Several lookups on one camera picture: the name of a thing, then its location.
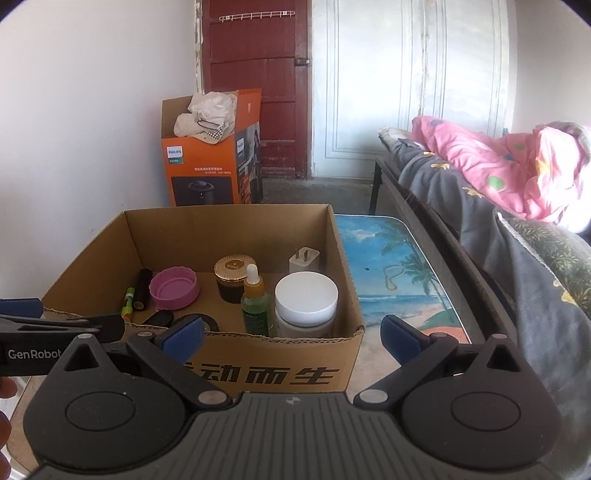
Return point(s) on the grey bed sheet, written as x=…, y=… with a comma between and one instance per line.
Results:
x=466, y=212

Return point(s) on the gold lid jar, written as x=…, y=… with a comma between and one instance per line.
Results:
x=228, y=278

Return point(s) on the orange appliance box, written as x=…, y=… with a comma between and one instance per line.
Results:
x=198, y=170

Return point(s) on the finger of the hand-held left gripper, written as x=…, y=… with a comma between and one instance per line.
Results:
x=21, y=308
x=55, y=328

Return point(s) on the dark floral pillow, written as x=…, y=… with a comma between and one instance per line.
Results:
x=545, y=249

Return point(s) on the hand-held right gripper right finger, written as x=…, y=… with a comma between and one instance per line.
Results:
x=401, y=338

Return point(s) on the white crumpled cloth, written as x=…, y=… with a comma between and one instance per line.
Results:
x=207, y=115

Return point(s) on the white lid jar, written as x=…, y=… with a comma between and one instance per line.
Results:
x=304, y=295

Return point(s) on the red wooden door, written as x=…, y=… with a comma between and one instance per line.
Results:
x=258, y=69

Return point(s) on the black oval case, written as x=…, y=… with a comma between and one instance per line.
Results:
x=159, y=317

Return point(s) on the pink quilt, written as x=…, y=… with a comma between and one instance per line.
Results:
x=485, y=157

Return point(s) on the green dropper bottle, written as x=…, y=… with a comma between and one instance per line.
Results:
x=256, y=310

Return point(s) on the black cylindrical tube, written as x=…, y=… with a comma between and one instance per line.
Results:
x=144, y=288

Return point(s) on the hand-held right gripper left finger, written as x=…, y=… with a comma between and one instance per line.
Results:
x=182, y=336

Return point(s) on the green yellow marker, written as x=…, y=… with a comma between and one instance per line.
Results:
x=127, y=305

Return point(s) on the brown cardboard box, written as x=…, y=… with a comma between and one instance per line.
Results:
x=115, y=240

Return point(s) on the black round disc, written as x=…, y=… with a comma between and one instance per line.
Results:
x=211, y=324

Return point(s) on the white charger plug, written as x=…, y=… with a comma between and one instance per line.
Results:
x=304, y=263

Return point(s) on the beach print table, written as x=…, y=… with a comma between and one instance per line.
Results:
x=392, y=251

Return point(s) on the person's left hand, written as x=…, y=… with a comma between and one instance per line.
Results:
x=4, y=388

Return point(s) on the white panelled double door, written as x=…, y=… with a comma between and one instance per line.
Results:
x=392, y=92

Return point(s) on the dark bed frame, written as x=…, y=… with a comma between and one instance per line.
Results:
x=429, y=218

